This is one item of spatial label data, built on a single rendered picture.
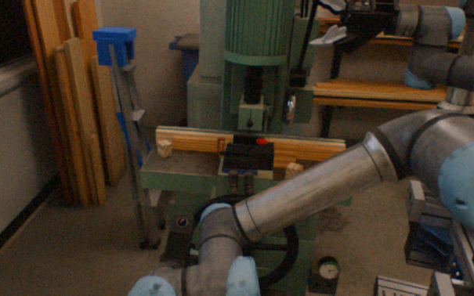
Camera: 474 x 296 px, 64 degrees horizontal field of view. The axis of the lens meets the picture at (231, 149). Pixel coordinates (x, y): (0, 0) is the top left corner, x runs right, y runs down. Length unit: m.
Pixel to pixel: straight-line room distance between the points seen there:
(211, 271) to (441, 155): 0.36
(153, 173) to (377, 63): 2.89
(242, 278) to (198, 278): 0.06
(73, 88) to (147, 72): 1.39
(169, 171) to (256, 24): 0.46
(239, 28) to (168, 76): 2.61
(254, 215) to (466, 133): 0.33
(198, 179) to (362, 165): 0.55
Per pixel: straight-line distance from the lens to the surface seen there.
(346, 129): 3.83
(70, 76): 2.35
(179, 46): 2.89
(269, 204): 0.65
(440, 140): 0.59
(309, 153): 1.20
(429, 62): 1.04
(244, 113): 1.10
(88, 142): 2.49
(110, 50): 1.82
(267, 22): 1.02
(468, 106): 1.41
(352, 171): 0.64
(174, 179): 1.09
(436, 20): 1.03
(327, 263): 1.15
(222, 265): 0.59
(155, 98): 3.70
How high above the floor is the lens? 1.42
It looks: 25 degrees down
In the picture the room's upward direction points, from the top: 3 degrees clockwise
